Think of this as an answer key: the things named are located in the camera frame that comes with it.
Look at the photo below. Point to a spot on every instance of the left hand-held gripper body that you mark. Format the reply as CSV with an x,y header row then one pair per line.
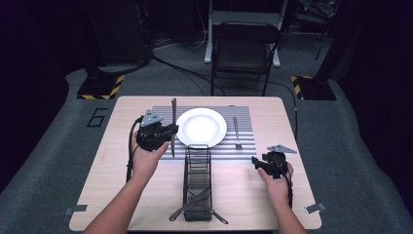
x,y
149,133

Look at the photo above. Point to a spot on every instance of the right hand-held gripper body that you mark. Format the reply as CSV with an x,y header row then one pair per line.
x,y
276,164

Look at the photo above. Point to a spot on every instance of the metal knife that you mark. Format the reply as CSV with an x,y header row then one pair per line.
x,y
190,204
173,113

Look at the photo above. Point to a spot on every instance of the metal fork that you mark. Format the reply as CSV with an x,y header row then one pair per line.
x,y
219,218
237,133

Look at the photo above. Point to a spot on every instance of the person's right hand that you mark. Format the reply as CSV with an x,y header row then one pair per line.
x,y
276,190

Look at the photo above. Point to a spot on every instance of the person's left hand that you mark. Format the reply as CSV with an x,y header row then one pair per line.
x,y
146,162

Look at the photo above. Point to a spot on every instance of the white plate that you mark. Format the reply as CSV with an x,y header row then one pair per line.
x,y
201,126

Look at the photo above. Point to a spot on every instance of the grey striped placemat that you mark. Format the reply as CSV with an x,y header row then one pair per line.
x,y
240,112

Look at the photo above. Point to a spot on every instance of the grey tape strip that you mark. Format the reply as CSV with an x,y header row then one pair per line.
x,y
315,208
76,209

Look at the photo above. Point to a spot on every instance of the black base with hazard stripes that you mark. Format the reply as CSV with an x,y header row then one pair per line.
x,y
97,87
315,89

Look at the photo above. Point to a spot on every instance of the black folding chair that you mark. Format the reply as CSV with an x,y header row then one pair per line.
x,y
242,55

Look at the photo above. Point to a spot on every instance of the black cabinet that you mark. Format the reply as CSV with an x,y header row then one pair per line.
x,y
117,29

